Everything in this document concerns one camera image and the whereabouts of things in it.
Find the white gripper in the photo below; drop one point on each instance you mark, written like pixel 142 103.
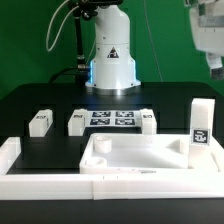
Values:
pixel 207 26

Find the white U-shaped obstacle fence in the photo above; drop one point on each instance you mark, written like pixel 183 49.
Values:
pixel 101 186

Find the white desk top tray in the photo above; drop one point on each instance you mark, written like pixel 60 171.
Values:
pixel 110 153

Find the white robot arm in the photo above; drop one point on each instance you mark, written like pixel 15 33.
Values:
pixel 113 70

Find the fiducial marker sheet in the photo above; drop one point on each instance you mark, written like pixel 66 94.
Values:
pixel 113 118

